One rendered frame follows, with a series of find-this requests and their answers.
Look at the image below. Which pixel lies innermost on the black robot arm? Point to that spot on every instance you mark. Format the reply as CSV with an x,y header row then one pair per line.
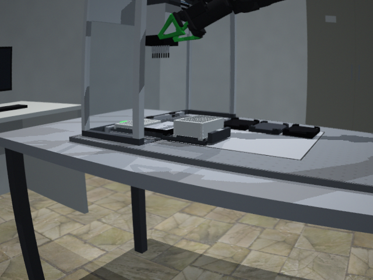
x,y
221,8

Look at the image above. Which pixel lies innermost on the white deep-well block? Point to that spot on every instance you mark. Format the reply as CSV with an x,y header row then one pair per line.
x,y
197,126

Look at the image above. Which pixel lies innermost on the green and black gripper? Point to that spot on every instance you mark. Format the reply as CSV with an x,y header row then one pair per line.
x,y
196,25

